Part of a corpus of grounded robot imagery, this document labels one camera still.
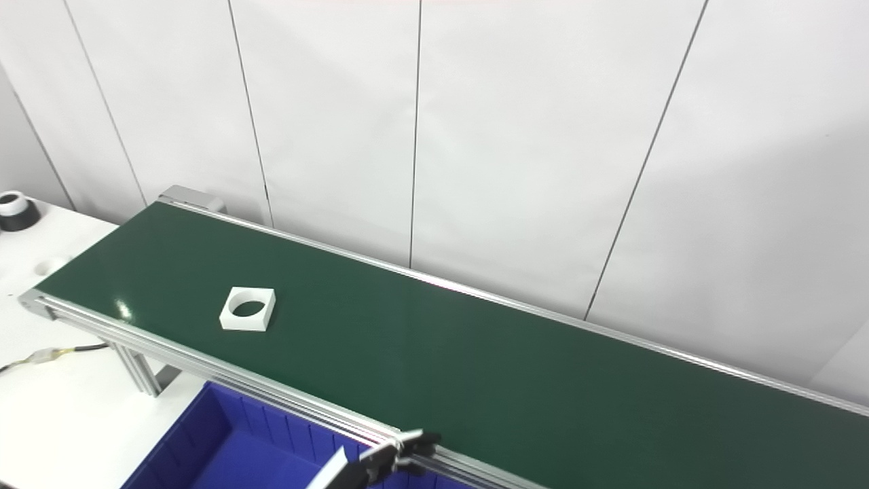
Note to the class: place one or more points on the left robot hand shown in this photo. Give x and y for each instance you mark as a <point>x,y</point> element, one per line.
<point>383,458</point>

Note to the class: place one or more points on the white square part round hole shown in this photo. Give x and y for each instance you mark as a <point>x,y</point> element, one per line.
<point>234,321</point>

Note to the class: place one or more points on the green conveyor belt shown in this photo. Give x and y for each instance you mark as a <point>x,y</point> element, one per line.
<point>475,353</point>

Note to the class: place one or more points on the blue plastic bin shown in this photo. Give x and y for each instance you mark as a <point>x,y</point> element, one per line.
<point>224,448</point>

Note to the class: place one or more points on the aluminium conveyor leg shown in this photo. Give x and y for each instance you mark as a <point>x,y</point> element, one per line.
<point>139,370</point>

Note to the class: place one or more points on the grey conveyor end housing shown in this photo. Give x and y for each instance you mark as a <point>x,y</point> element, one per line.
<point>193,198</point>

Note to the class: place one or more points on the black tape roll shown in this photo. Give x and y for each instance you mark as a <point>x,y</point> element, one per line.
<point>20,221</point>

